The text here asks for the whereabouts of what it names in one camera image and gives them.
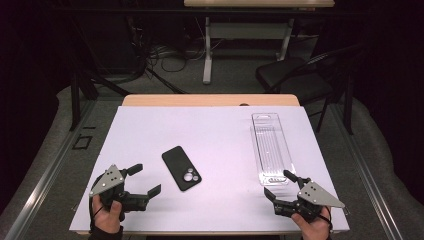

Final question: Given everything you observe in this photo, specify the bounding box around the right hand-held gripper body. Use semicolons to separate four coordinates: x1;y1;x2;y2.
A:
273;177;346;223

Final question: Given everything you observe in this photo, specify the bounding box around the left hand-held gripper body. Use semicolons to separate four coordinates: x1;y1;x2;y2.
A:
89;164;149;213

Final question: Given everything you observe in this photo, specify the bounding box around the black phone case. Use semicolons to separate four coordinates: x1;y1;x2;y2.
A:
161;145;203;192

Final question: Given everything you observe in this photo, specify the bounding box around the person's right hand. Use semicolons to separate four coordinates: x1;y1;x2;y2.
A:
291;206;333;240

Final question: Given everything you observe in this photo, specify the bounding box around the person's left hand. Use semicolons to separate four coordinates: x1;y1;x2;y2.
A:
92;194;124;234

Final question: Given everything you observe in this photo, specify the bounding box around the clear plastic box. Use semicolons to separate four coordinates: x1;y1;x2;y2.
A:
249;112;297;187

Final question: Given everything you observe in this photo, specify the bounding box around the white board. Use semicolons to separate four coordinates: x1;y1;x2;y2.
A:
68;105;350;233

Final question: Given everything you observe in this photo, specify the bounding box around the black metal stand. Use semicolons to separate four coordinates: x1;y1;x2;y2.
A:
68;64;132;132

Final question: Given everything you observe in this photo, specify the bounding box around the wooden table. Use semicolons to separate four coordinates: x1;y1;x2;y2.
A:
121;93;301;108

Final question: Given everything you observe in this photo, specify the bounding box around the black chair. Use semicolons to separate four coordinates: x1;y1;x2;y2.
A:
255;43;365;134

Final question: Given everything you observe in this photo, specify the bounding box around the desk with white legs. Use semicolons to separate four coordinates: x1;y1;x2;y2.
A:
183;0;336;85

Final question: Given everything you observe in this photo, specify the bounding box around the right hand-held gripper cable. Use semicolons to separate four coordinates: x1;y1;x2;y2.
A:
316;206;334;232

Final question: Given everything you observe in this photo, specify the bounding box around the hand-held gripper cable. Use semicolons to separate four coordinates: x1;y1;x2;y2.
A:
316;206;334;232
88;195;105;233

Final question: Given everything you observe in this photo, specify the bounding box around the left hand-held gripper cable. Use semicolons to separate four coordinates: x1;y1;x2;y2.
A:
88;195;105;233

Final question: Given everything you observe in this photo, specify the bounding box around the black floor outlet frame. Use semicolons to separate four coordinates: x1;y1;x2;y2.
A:
72;133;94;151

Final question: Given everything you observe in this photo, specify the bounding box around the metal floor rail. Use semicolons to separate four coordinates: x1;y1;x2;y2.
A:
333;103;405;240
3;99;98;240

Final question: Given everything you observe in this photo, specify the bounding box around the black metal post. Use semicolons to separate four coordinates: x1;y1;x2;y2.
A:
343;71;355;136

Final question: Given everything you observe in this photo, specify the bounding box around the bundle of floor cables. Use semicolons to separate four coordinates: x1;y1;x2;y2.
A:
131;16;228;74

